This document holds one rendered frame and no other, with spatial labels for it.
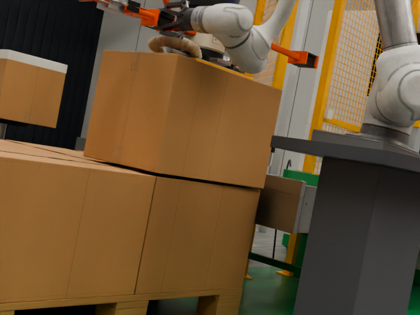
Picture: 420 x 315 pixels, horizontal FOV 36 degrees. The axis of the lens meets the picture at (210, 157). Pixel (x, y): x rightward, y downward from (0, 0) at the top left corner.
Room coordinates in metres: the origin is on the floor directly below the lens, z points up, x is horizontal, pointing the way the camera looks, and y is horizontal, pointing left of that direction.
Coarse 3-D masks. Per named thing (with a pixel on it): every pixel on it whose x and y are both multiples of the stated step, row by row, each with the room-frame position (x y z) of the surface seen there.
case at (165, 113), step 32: (128, 64) 2.31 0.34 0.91; (160, 64) 2.20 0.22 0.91; (192, 64) 2.21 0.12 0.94; (96, 96) 2.41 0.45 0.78; (128, 96) 2.29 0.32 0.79; (160, 96) 2.18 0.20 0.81; (192, 96) 2.23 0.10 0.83; (224, 96) 2.35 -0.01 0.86; (256, 96) 2.48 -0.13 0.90; (96, 128) 2.38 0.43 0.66; (128, 128) 2.27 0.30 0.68; (160, 128) 2.16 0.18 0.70; (192, 128) 2.25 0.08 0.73; (224, 128) 2.37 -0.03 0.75; (256, 128) 2.51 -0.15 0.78; (128, 160) 2.25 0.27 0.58; (160, 160) 2.16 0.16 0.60; (192, 160) 2.27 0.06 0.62; (224, 160) 2.40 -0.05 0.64; (256, 160) 2.54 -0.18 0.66
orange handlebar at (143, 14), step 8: (96, 0) 2.14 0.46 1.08; (104, 0) 2.12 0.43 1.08; (144, 8) 2.24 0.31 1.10; (136, 16) 2.25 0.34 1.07; (144, 16) 2.24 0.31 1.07; (152, 16) 2.27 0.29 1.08; (192, 32) 2.42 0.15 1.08; (272, 48) 2.40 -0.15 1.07; (280, 48) 2.43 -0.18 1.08; (288, 56) 2.50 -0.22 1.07; (296, 56) 2.51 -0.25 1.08
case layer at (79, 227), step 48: (0, 144) 2.30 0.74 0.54; (0, 192) 1.73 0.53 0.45; (48, 192) 1.85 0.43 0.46; (96, 192) 1.98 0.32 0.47; (144, 192) 2.13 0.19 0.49; (192, 192) 2.31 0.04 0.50; (240, 192) 2.52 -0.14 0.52; (0, 240) 1.75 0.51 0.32; (48, 240) 1.87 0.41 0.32; (96, 240) 2.00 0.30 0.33; (144, 240) 2.17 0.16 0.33; (192, 240) 2.35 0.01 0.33; (240, 240) 2.56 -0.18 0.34; (0, 288) 1.77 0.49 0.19; (48, 288) 1.89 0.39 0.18; (96, 288) 2.03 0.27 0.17; (144, 288) 2.19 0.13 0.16; (192, 288) 2.38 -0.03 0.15
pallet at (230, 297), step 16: (240, 288) 2.60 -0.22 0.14; (0, 304) 1.78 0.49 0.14; (16, 304) 1.82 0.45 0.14; (32, 304) 1.86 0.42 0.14; (48, 304) 1.90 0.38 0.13; (64, 304) 1.94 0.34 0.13; (80, 304) 1.99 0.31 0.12; (96, 304) 2.17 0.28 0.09; (112, 304) 2.12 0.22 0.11; (128, 304) 2.14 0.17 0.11; (144, 304) 2.20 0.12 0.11; (208, 304) 2.54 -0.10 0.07; (224, 304) 2.54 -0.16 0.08
